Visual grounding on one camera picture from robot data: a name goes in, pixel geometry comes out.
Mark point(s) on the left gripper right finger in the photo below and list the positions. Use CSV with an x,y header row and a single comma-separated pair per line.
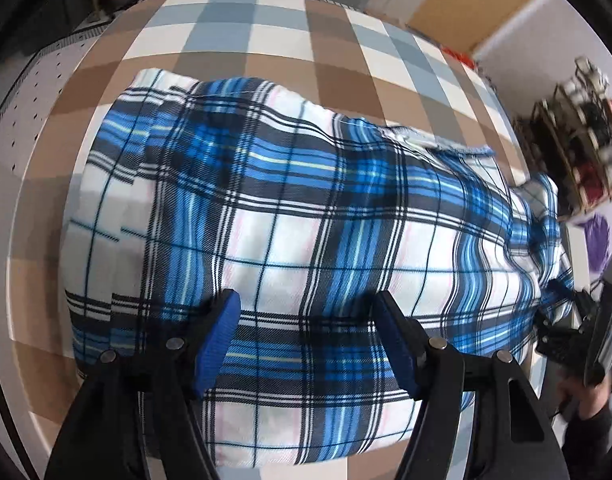
x,y
511,435

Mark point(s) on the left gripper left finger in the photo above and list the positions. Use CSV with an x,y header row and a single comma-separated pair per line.
x,y
102,435

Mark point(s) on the blue white plaid shirt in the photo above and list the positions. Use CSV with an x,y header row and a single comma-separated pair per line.
x,y
192,187

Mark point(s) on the right hand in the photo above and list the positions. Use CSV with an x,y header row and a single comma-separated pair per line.
x,y
591,399

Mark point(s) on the wooden shoe rack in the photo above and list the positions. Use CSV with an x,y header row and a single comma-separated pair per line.
x,y
569,137

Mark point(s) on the orange mesh bag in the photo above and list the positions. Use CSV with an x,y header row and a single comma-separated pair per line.
x,y
462,58

